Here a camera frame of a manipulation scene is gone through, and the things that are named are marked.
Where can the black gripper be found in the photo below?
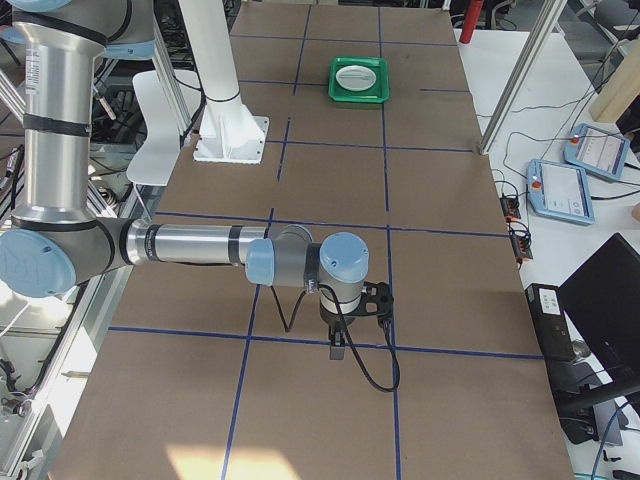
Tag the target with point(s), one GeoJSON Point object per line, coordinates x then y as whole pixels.
{"type": "Point", "coordinates": [331, 318]}

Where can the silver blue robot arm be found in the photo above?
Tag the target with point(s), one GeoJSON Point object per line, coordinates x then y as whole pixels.
{"type": "Point", "coordinates": [55, 242]}

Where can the black computer box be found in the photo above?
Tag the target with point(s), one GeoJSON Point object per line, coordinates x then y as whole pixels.
{"type": "Point", "coordinates": [549, 320]}

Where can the orange black electronics module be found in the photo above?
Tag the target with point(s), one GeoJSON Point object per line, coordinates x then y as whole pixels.
{"type": "Point", "coordinates": [510, 207]}

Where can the white pillar with base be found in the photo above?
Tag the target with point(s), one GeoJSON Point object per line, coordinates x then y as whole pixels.
{"type": "Point", "coordinates": [229, 132]}

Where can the white plastic chair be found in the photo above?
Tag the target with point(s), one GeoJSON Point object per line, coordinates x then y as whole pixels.
{"type": "Point", "coordinates": [154, 161]}

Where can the black monitor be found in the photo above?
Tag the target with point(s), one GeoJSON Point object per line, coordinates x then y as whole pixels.
{"type": "Point", "coordinates": [601, 299]}

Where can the near blue teach pendant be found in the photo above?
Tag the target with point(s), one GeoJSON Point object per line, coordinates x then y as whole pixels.
{"type": "Point", "coordinates": [559, 191]}

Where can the blue teach pendant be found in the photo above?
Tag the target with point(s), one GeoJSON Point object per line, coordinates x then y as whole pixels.
{"type": "Point", "coordinates": [559, 191]}
{"type": "Point", "coordinates": [598, 152]}

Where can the green plastic tray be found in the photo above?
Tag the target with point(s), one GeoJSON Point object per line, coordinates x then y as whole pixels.
{"type": "Point", "coordinates": [378, 94]}

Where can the white round plate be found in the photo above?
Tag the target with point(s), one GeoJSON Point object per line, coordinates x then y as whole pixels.
{"type": "Point", "coordinates": [356, 78]}

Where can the far blue teach pendant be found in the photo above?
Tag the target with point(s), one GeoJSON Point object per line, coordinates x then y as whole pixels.
{"type": "Point", "coordinates": [598, 152]}

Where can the red cylinder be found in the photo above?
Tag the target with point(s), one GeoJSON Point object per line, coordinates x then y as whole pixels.
{"type": "Point", "coordinates": [471, 18]}

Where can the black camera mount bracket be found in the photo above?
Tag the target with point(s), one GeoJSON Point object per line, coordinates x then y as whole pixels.
{"type": "Point", "coordinates": [375, 300]}

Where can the aluminium frame post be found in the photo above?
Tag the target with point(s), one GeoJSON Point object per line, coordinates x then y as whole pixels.
{"type": "Point", "coordinates": [533, 46]}

